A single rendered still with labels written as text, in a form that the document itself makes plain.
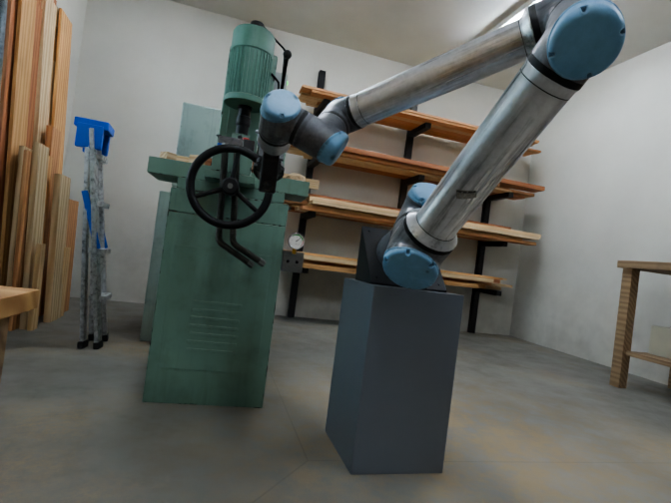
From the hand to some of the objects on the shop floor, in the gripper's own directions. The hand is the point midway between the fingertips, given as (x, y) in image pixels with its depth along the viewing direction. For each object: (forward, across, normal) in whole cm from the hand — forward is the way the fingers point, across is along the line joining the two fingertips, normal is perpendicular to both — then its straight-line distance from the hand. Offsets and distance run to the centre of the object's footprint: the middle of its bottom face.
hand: (266, 184), depth 133 cm
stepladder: (+135, +82, +38) cm, 162 cm away
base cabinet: (+86, +11, +56) cm, 103 cm away
